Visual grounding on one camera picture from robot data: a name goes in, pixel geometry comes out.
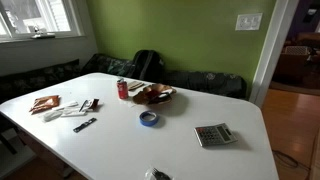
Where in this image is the flat white packet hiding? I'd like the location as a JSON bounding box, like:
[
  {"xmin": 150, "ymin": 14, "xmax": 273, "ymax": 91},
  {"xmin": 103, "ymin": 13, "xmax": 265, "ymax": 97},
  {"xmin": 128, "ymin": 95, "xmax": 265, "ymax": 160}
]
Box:
[{"xmin": 60, "ymin": 108, "xmax": 88, "ymax": 118}]

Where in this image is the black backpack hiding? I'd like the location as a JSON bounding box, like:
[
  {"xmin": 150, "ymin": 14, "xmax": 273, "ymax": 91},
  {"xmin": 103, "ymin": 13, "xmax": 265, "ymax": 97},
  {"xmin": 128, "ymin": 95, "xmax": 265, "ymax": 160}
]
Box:
[{"xmin": 127, "ymin": 49, "xmax": 165, "ymax": 83}]

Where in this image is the dark patterned bench cushion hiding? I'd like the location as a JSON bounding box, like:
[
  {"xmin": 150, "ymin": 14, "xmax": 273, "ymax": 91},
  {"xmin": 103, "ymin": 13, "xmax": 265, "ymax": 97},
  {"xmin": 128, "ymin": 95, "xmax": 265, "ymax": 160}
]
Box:
[
  {"xmin": 160, "ymin": 70, "xmax": 248, "ymax": 100},
  {"xmin": 0, "ymin": 59, "xmax": 81, "ymax": 103}
]

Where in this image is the brown wooden furniture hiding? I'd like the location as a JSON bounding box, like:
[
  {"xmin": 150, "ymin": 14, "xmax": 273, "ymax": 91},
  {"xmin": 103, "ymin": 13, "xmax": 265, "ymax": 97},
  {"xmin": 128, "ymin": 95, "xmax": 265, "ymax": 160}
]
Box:
[{"xmin": 273, "ymin": 32, "xmax": 320, "ymax": 90}]

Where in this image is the white wall switch plate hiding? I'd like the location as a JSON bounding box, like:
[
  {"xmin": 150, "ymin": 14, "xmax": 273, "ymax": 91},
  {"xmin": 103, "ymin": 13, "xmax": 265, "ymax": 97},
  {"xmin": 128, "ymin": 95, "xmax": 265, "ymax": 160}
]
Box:
[{"xmin": 234, "ymin": 12, "xmax": 264, "ymax": 32}]

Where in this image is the small figure on windowsill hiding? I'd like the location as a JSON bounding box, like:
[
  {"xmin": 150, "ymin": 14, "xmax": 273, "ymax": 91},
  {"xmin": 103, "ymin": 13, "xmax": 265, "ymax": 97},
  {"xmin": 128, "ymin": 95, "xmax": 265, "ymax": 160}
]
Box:
[{"xmin": 30, "ymin": 23, "xmax": 56, "ymax": 40}]

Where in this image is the tan wooden piece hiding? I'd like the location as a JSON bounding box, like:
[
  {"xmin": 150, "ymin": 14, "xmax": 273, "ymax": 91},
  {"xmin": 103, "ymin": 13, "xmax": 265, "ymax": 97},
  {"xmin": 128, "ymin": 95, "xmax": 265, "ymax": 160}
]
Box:
[{"xmin": 127, "ymin": 80, "xmax": 145, "ymax": 92}]

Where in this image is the orange foil packet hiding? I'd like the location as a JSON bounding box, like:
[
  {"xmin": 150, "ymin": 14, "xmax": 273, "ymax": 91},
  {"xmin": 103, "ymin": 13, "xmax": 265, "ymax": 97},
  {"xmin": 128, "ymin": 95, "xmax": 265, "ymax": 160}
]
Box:
[{"xmin": 28, "ymin": 94, "xmax": 61, "ymax": 115}]

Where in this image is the black floor cable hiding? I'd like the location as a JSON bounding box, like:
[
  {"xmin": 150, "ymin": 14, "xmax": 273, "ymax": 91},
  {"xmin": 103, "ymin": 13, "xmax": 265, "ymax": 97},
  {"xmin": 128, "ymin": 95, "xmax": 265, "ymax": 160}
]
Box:
[{"xmin": 272, "ymin": 149, "xmax": 312, "ymax": 172}]

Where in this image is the white plastic wrapper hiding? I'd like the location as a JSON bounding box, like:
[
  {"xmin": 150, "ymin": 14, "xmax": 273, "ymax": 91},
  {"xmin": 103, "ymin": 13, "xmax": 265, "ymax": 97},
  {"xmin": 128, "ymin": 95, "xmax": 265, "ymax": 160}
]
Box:
[{"xmin": 41, "ymin": 110, "xmax": 64, "ymax": 123}]

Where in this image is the plastic bag with black fork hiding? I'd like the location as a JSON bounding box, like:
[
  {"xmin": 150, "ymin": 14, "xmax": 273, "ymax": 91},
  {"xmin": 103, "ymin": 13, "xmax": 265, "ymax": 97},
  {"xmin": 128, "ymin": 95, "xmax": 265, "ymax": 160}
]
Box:
[{"xmin": 144, "ymin": 167, "xmax": 173, "ymax": 180}]

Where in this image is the brown snack bag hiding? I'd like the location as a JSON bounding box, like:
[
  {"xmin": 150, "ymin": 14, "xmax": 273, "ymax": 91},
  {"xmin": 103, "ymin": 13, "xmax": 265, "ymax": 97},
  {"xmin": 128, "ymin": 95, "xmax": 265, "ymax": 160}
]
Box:
[{"xmin": 132, "ymin": 83, "xmax": 178, "ymax": 106}]

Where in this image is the red soda can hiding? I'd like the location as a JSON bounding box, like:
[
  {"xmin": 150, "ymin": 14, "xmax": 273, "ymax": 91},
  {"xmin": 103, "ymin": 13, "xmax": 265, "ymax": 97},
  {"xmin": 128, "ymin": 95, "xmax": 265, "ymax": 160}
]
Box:
[{"xmin": 116, "ymin": 78, "xmax": 130, "ymax": 100}]

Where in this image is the dark green patterned cushion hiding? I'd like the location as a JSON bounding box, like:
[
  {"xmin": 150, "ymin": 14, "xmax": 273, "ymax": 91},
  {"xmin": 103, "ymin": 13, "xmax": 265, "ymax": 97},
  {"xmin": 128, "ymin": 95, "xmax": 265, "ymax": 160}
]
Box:
[{"xmin": 80, "ymin": 53, "xmax": 136, "ymax": 78}]

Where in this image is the white framed window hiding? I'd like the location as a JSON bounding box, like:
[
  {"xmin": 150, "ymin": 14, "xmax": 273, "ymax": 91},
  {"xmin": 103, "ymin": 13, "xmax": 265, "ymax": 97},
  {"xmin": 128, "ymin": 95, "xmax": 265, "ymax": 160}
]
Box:
[{"xmin": 0, "ymin": 0, "xmax": 86, "ymax": 44}]

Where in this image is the grey desk calculator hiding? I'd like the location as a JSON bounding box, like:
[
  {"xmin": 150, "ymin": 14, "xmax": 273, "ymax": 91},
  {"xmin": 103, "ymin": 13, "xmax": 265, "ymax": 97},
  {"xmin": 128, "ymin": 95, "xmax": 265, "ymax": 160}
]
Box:
[{"xmin": 193, "ymin": 122, "xmax": 239, "ymax": 148}]

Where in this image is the black flat strip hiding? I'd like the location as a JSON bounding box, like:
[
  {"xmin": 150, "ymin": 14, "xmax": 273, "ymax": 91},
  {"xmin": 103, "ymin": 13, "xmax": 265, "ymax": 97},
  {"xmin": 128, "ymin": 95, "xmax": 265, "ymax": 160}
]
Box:
[{"xmin": 72, "ymin": 117, "xmax": 98, "ymax": 134}]

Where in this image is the dark red and white packet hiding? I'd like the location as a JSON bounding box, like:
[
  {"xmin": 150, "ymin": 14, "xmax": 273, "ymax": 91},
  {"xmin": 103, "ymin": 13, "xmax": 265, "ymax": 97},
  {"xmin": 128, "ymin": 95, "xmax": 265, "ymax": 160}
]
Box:
[{"xmin": 78, "ymin": 98, "xmax": 100, "ymax": 113}]

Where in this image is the long white paper packet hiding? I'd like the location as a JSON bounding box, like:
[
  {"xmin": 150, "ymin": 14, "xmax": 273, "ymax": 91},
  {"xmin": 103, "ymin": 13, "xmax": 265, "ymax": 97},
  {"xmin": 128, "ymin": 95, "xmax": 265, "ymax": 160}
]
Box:
[{"xmin": 52, "ymin": 100, "xmax": 80, "ymax": 112}]

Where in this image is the white door frame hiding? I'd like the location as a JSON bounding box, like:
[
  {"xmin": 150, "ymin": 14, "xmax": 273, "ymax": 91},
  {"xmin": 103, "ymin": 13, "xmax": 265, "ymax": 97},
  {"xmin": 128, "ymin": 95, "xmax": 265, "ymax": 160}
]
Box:
[{"xmin": 248, "ymin": 0, "xmax": 300, "ymax": 108}]

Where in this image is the blue masking tape roll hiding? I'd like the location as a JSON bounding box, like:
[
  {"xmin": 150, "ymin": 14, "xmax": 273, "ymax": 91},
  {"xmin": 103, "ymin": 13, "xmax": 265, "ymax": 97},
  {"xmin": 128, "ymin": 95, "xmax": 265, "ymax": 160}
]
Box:
[{"xmin": 138, "ymin": 110, "xmax": 160, "ymax": 127}]

